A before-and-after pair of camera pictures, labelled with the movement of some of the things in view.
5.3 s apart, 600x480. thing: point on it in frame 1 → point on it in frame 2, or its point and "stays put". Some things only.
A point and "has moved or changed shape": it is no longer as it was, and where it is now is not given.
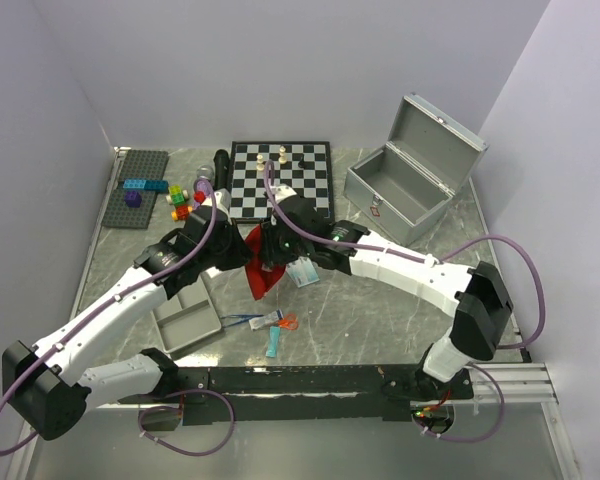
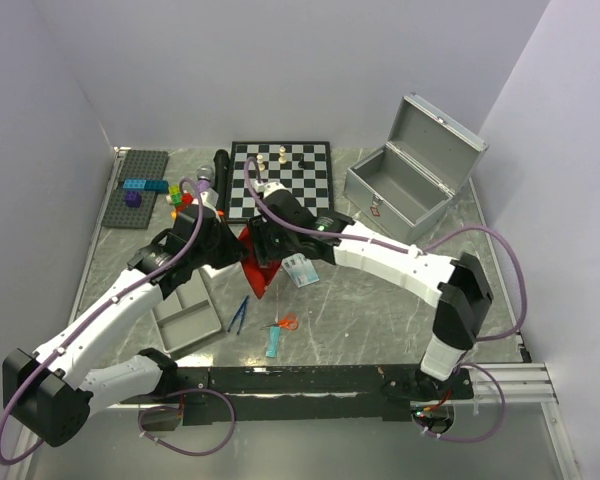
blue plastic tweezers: (245, 317) has moved or changed shape
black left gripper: (240, 255) stays put
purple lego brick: (133, 199) stays put
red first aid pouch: (261, 276) stays put
